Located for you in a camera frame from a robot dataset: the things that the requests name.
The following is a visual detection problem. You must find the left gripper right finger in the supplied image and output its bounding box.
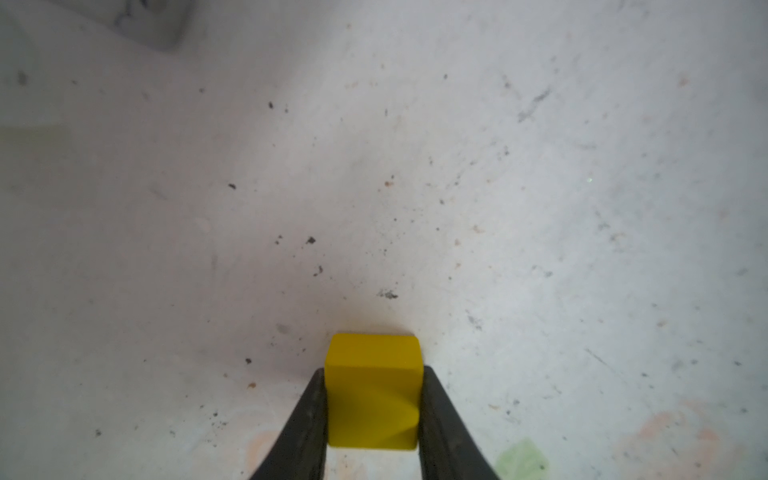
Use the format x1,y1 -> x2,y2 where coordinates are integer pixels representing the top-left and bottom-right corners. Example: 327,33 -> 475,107
418,366 -> 499,480

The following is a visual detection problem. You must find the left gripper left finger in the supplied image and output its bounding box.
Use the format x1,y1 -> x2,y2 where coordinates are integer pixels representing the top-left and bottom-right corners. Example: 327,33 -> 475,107
250,368 -> 328,480

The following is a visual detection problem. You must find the small yellow cube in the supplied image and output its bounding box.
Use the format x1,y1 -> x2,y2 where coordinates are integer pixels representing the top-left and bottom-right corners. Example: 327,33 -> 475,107
324,333 -> 424,451

